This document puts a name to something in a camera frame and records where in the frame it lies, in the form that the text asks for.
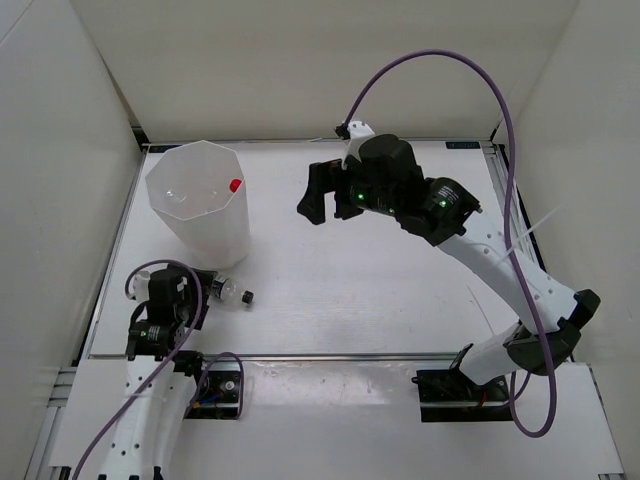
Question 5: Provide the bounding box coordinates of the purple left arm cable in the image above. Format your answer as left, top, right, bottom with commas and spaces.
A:
72, 258, 207, 480

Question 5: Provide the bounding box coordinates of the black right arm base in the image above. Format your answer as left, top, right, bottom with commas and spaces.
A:
411, 369, 512, 423

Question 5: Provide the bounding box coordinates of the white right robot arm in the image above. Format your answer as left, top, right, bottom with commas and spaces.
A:
297, 134, 600, 400

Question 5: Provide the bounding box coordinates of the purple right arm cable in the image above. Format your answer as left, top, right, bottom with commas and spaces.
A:
342, 48, 559, 438

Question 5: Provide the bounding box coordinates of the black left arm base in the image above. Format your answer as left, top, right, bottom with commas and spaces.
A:
183, 352, 245, 421

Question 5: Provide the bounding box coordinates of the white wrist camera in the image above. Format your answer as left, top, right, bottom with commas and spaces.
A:
126, 270, 151, 303
334, 120, 375, 170

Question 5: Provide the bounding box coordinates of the white octagonal plastic bin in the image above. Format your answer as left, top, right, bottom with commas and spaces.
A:
145, 140, 250, 270

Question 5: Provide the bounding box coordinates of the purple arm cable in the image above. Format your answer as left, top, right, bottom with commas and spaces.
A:
72, 258, 207, 480
342, 48, 559, 438

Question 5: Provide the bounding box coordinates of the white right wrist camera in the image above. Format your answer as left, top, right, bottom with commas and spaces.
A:
334, 120, 375, 170

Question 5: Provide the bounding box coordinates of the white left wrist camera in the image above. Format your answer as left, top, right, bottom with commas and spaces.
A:
126, 270, 151, 303

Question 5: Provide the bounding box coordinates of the white zip tie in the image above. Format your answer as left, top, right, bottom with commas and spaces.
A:
499, 202, 569, 269

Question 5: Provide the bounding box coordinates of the clear bottle red label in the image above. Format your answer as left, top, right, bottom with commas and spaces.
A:
229, 178, 243, 193

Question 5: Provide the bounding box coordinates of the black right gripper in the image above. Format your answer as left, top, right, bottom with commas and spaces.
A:
298, 158, 402, 226

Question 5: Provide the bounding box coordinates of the small bottle black label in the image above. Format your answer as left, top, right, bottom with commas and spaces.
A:
210, 275, 254, 307

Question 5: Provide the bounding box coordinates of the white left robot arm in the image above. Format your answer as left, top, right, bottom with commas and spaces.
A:
97, 261, 218, 479

